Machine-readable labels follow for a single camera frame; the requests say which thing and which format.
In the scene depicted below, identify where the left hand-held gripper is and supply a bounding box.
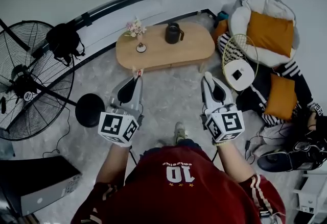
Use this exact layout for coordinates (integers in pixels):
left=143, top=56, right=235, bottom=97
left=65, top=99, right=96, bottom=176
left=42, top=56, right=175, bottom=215
left=98, top=74, right=144, bottom=147

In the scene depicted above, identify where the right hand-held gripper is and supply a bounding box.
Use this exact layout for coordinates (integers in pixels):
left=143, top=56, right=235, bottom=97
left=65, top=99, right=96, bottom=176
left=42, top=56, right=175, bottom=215
left=200, top=71, right=246, bottom=146

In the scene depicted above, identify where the red tag tea bag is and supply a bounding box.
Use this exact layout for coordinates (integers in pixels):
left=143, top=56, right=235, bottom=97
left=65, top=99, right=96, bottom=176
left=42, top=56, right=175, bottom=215
left=132, top=65, right=145, bottom=78

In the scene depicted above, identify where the black teapot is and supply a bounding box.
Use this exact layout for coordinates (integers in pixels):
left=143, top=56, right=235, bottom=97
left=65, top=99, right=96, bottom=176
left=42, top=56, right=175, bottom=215
left=165, top=22, right=185, bottom=45

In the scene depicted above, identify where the person's left forearm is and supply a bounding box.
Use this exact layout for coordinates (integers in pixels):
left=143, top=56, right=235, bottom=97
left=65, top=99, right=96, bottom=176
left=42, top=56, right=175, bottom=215
left=95, top=141, right=131, bottom=189

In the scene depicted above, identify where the person's right forearm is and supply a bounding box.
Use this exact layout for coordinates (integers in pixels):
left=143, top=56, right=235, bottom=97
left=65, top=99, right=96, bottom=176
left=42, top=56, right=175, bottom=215
left=216, top=141, right=256, bottom=184

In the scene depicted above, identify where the white bean bag chair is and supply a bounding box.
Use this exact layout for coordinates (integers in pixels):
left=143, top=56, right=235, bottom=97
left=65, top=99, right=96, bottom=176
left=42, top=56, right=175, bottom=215
left=227, top=0, right=300, bottom=67

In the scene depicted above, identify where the black bag on stand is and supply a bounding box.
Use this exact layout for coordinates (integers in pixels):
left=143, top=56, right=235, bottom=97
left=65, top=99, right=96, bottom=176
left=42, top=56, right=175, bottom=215
left=45, top=22, right=86, bottom=66

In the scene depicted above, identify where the small black square device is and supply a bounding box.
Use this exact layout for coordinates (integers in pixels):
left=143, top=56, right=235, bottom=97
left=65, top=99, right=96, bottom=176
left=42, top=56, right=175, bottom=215
left=230, top=69, right=243, bottom=81

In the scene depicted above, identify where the small round candle holder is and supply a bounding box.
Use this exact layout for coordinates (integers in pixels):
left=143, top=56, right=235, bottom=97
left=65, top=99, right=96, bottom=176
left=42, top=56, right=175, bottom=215
left=135, top=42, right=148, bottom=54

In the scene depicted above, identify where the white round side table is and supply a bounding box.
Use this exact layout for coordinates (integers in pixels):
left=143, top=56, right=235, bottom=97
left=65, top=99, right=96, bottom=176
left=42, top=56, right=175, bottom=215
left=225, top=60, right=255, bottom=91

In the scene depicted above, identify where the oval wooden coffee table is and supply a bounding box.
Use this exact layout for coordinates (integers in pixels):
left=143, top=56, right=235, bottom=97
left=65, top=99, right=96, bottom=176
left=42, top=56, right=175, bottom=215
left=115, top=21, right=216, bottom=72

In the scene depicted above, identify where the vase with pale flowers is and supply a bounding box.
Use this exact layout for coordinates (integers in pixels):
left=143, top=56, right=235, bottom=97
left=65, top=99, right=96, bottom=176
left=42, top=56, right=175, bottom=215
left=124, top=16, right=148, bottom=43

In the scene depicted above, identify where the black round stand base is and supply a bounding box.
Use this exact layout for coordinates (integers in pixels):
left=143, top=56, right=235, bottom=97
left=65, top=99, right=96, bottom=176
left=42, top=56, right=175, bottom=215
left=75, top=93, right=106, bottom=128

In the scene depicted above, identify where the person's beige shoe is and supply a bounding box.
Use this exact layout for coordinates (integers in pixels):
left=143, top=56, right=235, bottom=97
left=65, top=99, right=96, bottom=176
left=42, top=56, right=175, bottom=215
left=173, top=121, right=188, bottom=143

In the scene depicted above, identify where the small orange cushion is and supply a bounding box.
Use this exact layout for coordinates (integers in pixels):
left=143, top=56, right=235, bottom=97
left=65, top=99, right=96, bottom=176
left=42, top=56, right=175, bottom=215
left=264, top=73, right=299, bottom=122

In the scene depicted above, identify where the large orange cushion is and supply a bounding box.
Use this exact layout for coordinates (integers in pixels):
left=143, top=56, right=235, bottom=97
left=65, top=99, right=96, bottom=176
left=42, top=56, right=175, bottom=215
left=246, top=11, right=295, bottom=59

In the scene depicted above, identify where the black white striped blanket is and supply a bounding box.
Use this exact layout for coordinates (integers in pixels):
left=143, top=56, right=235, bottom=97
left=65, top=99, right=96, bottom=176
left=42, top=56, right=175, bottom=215
left=216, top=31, right=317, bottom=127

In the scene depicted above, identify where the large black floor fan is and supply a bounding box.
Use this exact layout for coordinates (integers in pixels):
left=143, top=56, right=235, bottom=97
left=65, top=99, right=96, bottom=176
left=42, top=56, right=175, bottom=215
left=0, top=17, right=77, bottom=142

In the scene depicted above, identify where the dark red jersey shirt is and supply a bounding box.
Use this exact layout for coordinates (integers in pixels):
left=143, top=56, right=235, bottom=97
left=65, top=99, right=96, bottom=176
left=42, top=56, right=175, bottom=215
left=71, top=138, right=287, bottom=224

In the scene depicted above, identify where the black and grey cardboard box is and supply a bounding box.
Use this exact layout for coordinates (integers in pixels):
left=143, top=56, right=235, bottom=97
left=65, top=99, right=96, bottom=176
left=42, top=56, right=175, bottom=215
left=0, top=155, right=83, bottom=217

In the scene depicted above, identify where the white shelf unit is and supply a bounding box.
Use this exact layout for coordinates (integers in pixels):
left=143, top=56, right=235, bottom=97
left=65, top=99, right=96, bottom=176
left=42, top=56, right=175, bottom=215
left=292, top=169, right=327, bottom=219

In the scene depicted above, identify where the black floor cable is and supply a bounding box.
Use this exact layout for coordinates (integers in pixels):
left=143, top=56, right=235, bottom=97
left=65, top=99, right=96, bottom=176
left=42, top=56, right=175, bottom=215
left=41, top=105, right=72, bottom=159

